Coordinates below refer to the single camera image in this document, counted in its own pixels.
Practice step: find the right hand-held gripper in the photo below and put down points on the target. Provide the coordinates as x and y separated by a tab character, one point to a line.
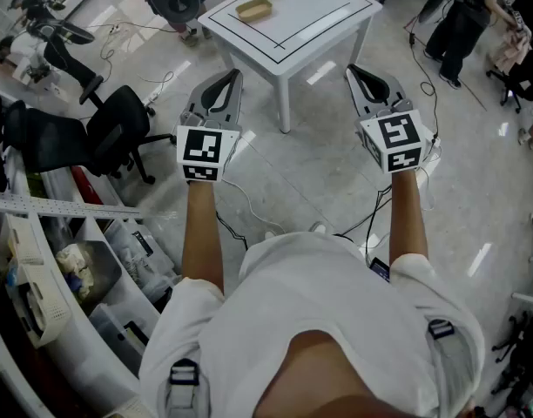
397	137

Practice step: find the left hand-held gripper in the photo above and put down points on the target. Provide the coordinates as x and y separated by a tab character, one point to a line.
201	146

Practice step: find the wooden square bowl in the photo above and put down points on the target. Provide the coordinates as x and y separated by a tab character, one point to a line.
253	10

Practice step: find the person's right forearm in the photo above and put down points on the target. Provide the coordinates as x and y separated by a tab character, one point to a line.
406	216

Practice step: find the person's left forearm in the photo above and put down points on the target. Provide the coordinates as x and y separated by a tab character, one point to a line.
201	233

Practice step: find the white power strip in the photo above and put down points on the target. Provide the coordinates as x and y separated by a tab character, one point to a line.
114	29
152	99

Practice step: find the white table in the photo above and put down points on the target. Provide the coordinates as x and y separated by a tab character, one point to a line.
319	20

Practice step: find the person's left white shoe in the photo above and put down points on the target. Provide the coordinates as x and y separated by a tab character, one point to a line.
271	235

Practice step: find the person's white shoe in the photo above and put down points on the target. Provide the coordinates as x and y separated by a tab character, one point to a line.
319	227
271	235

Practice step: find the pink cloth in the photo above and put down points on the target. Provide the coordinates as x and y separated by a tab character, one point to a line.
512	50

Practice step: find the person's right white shoe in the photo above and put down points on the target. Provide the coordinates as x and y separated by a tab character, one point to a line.
319	227

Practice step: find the clear plastic bin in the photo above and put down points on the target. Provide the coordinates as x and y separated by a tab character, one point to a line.
131	255

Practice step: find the dark phone with blue screen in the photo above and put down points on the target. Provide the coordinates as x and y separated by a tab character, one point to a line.
379	270

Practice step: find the grey plastic bin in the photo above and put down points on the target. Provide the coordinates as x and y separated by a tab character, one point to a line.
105	272

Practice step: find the person's white shirt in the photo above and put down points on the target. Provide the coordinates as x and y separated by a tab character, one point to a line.
319	294

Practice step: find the crumpled white cloth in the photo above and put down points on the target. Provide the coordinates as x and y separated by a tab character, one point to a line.
75	264

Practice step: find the white perforated basket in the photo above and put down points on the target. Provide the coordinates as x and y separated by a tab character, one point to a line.
24	242
49	307

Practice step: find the white shelf unit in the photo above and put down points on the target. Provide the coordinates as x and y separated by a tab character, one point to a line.
81	351

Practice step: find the perforated metal rail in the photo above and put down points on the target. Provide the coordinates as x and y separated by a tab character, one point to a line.
53	207

